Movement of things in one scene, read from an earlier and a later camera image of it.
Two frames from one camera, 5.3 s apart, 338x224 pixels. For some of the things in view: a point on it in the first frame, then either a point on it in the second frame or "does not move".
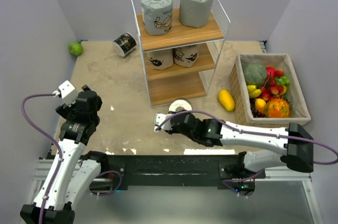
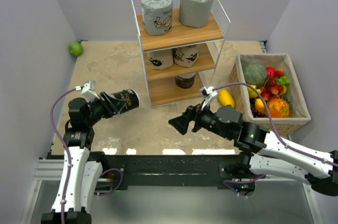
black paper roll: (124, 44) -> (125, 100)
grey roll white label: (195, 5) does not move
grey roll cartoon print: (157, 6) does not move
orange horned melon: (278, 108) does not move
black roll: (179, 104) -> (185, 81)
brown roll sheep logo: (160, 60) does not move
